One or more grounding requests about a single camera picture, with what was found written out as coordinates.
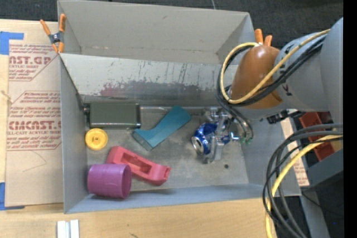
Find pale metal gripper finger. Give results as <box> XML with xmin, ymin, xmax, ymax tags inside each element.
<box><xmin>202</xmin><ymin>138</ymin><xmax>216</xmax><ymax>164</ymax></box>
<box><xmin>214</xmin><ymin>143</ymin><xmax>225</xmax><ymax>162</ymax></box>

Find crushed blue drink can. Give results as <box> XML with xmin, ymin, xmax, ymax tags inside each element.
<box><xmin>191</xmin><ymin>122</ymin><xmax>233</xmax><ymax>156</ymax></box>

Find grey metal bin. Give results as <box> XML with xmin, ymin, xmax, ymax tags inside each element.
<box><xmin>57</xmin><ymin>0</ymin><xmax>302</xmax><ymax>215</ymax></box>

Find teal angled block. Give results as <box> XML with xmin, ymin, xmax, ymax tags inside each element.
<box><xmin>132</xmin><ymin>105</ymin><xmax>192</xmax><ymax>152</ymax></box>

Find pink toy tool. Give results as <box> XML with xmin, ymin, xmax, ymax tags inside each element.
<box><xmin>105</xmin><ymin>145</ymin><xmax>172</xmax><ymax>187</ymax></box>

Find red-brown flat block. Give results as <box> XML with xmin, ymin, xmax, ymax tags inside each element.
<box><xmin>298</xmin><ymin>111</ymin><xmax>337</xmax><ymax>162</ymax></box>

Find purple cup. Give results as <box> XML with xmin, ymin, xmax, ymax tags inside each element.
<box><xmin>86</xmin><ymin>163</ymin><xmax>132</xmax><ymax>199</ymax></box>

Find dark green flat block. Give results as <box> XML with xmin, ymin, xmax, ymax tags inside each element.
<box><xmin>88</xmin><ymin>103</ymin><xmax>141</xmax><ymax>129</ymax></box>

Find yellow round wheel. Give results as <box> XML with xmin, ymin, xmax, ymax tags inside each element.
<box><xmin>85</xmin><ymin>128</ymin><xmax>109</xmax><ymax>151</ymax></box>

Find brown cardboard board, red print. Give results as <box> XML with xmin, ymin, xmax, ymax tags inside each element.
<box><xmin>0</xmin><ymin>18</ymin><xmax>65</xmax><ymax>208</ymax></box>

